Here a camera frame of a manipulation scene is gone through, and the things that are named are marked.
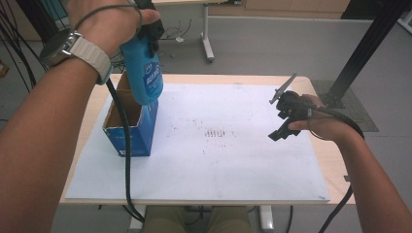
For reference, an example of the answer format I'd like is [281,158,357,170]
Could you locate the white desk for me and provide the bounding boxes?
[151,0,243,64]

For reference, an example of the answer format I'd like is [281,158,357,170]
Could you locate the thin grey wrist cord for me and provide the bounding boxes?
[305,108,328,142]
[73,2,144,33]

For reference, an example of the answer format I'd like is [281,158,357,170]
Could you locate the tangle of black floor cables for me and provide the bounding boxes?
[0,0,45,95]

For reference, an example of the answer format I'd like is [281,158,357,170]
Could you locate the blue cardboard box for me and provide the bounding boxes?
[102,71,160,158]

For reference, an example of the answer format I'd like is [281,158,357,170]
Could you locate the blue bottle with white cap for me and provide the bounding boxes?
[120,32,164,107]

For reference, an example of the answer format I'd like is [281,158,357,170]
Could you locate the wooden cabinet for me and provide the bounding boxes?
[208,0,353,19]

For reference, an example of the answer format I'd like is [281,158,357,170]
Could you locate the left hand-held gripper black cable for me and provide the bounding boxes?
[104,77,148,224]

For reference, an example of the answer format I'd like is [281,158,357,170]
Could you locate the wristwatch with beige band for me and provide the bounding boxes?
[38,27,114,86]

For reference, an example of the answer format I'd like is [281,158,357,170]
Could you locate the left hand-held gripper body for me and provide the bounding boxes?
[133,0,166,42]

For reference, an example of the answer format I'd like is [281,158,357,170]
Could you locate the white table mat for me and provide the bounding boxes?
[64,83,331,204]

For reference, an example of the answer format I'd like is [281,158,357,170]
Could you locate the grey floor mat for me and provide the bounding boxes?
[310,80,380,133]

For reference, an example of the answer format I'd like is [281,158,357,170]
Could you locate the person's left hand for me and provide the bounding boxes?
[65,0,162,60]

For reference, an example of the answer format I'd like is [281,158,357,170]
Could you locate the black metal post with base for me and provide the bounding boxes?
[318,0,412,110]

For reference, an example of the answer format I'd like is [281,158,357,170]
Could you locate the white table leg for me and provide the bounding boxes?
[258,205,275,233]
[128,205,148,231]

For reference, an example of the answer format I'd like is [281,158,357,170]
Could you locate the person's right hand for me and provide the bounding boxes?
[287,93,355,144]

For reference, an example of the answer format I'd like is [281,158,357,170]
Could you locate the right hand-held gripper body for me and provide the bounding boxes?
[268,71,315,131]

